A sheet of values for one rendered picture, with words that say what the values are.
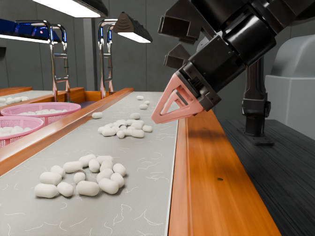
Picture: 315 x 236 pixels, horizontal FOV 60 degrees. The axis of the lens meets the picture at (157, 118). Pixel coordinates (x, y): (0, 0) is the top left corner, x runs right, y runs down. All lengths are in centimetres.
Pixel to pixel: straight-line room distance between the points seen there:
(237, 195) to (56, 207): 25
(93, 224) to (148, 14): 294
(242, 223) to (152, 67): 290
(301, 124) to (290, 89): 34
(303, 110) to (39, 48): 280
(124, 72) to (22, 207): 283
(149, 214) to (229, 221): 11
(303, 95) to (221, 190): 236
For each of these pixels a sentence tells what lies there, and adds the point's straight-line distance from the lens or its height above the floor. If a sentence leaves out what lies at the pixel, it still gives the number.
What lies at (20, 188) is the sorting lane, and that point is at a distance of 50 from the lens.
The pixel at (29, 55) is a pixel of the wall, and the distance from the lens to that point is 349.
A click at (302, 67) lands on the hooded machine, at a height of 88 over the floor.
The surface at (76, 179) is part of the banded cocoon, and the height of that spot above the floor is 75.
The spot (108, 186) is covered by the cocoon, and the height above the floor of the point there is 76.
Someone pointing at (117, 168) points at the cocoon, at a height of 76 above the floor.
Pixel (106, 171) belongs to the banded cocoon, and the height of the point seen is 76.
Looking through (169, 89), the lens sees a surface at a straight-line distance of 40.
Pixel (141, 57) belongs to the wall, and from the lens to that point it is 317.
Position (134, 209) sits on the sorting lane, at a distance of 40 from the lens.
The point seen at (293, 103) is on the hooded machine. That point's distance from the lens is 269.
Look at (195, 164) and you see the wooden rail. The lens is 48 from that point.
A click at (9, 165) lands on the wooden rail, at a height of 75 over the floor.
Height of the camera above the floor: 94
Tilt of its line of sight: 12 degrees down
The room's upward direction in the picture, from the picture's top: straight up
